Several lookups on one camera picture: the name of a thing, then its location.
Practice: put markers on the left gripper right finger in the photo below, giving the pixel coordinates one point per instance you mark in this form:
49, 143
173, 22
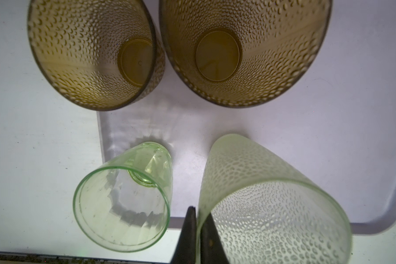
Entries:
211, 249

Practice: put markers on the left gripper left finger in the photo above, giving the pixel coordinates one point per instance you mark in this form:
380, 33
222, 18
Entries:
185, 252

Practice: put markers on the tall pale green cup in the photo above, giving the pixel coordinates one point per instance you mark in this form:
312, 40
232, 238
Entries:
267, 212

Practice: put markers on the small green ribbed cup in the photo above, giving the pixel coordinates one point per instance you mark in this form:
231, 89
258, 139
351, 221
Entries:
125, 204

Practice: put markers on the dark olive cup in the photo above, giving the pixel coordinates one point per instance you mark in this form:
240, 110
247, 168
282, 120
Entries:
242, 53

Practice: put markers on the small brown textured cup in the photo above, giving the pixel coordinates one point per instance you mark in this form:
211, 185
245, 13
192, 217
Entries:
100, 55

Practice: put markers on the lilac plastic tray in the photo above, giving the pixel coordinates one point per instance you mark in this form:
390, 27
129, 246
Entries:
337, 124

